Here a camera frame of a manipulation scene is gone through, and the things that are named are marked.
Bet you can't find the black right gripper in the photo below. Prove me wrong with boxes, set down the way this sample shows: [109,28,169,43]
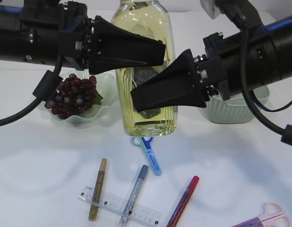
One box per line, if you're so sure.
[131,33,230,112]

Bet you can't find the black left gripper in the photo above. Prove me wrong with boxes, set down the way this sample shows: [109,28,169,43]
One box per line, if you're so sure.
[57,1,166,75]

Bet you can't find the yellow tea drink bottle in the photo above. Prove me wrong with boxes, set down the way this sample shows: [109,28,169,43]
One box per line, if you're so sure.
[109,0,179,138]

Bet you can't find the purple artificial grape bunch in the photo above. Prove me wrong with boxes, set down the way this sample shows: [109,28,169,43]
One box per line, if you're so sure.
[44,73,103,120]

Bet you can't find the blue capped safety scissors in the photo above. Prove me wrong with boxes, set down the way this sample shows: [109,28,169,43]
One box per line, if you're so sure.
[131,137,162,176]

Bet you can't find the pink purple scissors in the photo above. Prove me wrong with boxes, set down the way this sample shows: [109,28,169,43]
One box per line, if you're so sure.
[234,202,292,227]

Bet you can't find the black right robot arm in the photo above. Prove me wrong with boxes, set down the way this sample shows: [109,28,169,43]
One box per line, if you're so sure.
[131,16,292,111]

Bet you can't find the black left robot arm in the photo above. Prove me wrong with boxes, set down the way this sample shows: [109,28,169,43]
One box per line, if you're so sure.
[0,0,166,75]

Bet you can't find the green wavy plastic plate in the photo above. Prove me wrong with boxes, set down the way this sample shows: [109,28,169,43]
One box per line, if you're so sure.
[38,71,121,126]

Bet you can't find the green woven plastic basket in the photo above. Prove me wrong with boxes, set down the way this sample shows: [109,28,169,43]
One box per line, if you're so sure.
[204,85,271,125]

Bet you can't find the red glitter pen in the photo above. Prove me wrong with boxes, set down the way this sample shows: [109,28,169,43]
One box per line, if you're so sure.
[166,175,199,227]

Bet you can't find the silver glitter pen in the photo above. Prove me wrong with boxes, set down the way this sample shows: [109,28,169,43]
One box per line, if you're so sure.
[118,165,148,227]

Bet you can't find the clear plastic ruler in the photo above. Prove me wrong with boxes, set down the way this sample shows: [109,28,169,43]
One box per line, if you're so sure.
[78,186,161,227]

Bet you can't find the gold glitter pen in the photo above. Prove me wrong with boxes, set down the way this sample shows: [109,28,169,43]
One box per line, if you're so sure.
[88,158,107,221]

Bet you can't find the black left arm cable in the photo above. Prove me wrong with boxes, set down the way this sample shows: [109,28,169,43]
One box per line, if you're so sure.
[0,54,63,128]

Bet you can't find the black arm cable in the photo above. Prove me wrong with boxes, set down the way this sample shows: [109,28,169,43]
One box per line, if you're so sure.
[238,26,292,148]
[0,54,63,128]

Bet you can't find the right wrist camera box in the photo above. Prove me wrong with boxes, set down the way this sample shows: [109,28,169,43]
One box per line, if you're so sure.
[200,0,263,30]

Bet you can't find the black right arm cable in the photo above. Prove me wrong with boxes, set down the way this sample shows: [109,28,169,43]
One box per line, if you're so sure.
[238,26,292,148]

